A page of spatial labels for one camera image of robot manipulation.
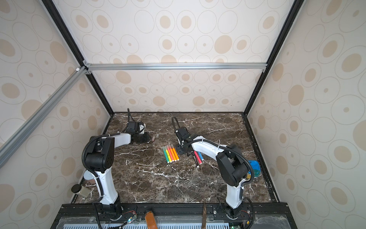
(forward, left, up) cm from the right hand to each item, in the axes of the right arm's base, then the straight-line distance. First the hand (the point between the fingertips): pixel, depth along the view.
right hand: (186, 148), depth 93 cm
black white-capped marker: (-5, -6, -4) cm, 8 cm away
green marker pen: (-4, +14, -4) cm, 15 cm away
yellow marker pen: (-2, +12, -3) cm, 13 cm away
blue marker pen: (-3, -10, -4) cm, 11 cm away
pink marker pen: (-3, +10, -3) cm, 11 cm away
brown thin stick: (-38, -11, -6) cm, 40 cm away
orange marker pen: (-2, +9, -3) cm, 10 cm away
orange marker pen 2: (-2, +7, -4) cm, 8 cm away
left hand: (+10, +24, -1) cm, 26 cm away
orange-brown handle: (-40, +15, -2) cm, 43 cm away
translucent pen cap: (+9, +25, -3) cm, 26 cm away
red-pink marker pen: (-4, -8, -4) cm, 10 cm away
